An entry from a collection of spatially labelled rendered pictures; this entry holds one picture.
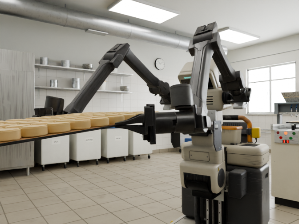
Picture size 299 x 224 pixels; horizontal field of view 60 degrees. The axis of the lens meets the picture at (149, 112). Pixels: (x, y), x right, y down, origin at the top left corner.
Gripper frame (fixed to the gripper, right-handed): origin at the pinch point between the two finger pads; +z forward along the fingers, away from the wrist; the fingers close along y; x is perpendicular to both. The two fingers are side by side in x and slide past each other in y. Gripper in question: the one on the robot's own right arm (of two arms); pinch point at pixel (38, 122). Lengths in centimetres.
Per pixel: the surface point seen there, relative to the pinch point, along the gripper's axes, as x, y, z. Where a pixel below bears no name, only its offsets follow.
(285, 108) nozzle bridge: 263, -7, -231
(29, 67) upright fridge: -105, 76, -363
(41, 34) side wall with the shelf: -106, 156, -460
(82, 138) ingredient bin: -31, -54, -422
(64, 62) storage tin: -62, 99, -456
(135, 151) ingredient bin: 76, -97, -476
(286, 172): 212, -75, -163
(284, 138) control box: 212, -37, -163
